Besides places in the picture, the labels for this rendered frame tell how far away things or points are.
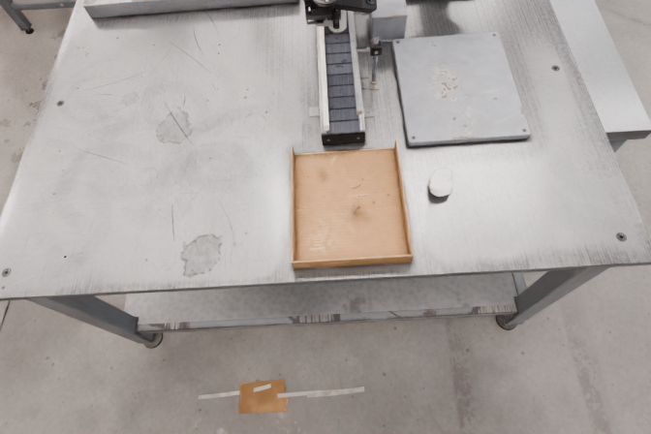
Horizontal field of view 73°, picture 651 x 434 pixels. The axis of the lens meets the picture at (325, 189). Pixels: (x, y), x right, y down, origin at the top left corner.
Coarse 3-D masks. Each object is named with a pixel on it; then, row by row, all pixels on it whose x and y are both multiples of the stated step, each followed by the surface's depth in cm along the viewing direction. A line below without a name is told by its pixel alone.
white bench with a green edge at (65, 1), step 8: (0, 0) 242; (8, 0) 244; (40, 0) 246; (48, 0) 246; (56, 0) 246; (64, 0) 245; (72, 0) 245; (8, 8) 246; (16, 8) 248; (24, 8) 248; (32, 8) 248; (40, 8) 248; (48, 8) 248; (56, 8) 248; (16, 16) 252; (24, 16) 256; (16, 24) 256; (24, 24) 257; (32, 32) 263
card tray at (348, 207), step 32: (320, 160) 109; (352, 160) 109; (384, 160) 108; (320, 192) 105; (352, 192) 104; (384, 192) 104; (320, 224) 101; (352, 224) 101; (384, 224) 100; (320, 256) 97; (352, 256) 97; (384, 256) 93
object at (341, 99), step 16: (336, 48) 121; (336, 64) 118; (352, 64) 118; (336, 80) 115; (352, 80) 115; (336, 96) 113; (352, 96) 113; (336, 112) 110; (352, 112) 110; (336, 128) 108; (352, 128) 108
